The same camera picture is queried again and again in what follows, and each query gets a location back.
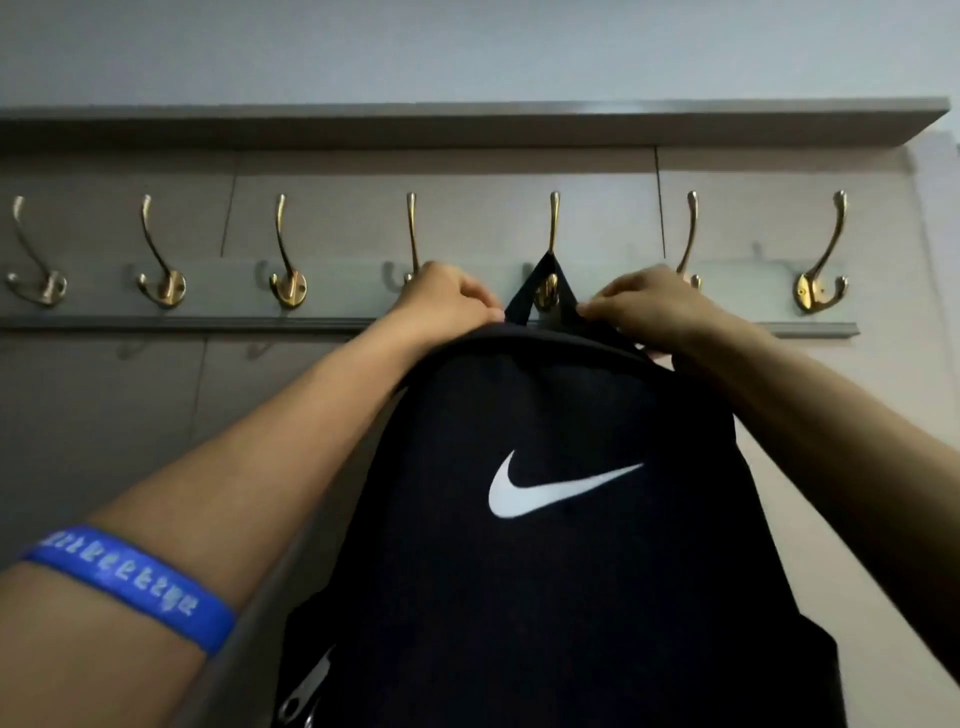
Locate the person's left fingers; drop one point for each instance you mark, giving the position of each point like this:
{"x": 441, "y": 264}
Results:
{"x": 480, "y": 301}

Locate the person's left forearm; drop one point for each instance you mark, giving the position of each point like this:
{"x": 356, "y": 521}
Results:
{"x": 247, "y": 480}

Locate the person's left hand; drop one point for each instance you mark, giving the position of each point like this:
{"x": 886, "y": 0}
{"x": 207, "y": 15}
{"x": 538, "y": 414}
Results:
{"x": 435, "y": 296}

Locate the person's right hand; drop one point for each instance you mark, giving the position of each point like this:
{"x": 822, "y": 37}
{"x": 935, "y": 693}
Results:
{"x": 660, "y": 307}

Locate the person's right fingers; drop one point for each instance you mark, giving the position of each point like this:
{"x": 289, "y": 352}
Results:
{"x": 606, "y": 306}

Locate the person's right forearm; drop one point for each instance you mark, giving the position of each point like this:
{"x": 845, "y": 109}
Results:
{"x": 832, "y": 442}

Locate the row of brass coat hooks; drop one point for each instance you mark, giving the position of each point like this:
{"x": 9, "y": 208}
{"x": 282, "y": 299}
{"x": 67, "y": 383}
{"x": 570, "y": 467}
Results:
{"x": 289, "y": 281}

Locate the black backpack with white logo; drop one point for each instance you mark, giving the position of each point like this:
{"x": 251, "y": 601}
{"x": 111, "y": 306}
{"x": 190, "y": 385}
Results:
{"x": 555, "y": 600}

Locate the blue rubber wristband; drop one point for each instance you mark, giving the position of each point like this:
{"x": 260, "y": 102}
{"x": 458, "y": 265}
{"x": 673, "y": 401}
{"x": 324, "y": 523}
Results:
{"x": 127, "y": 581}

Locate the grey wooden coat rack panel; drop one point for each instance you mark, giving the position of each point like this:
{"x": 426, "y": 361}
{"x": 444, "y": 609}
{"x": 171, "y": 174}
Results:
{"x": 465, "y": 176}

